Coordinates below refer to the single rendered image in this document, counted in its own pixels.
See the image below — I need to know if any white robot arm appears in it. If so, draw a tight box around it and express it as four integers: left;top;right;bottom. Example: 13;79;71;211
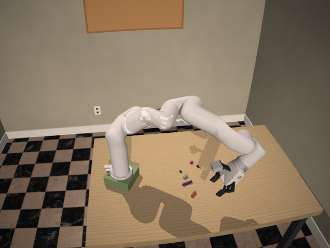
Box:
104;96;266;180

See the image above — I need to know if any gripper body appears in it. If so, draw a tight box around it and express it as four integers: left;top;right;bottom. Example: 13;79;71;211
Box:
219;160;245;186

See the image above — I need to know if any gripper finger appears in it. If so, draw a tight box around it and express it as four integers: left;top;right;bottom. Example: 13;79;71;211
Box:
210;172;220;183
216;182;235;197

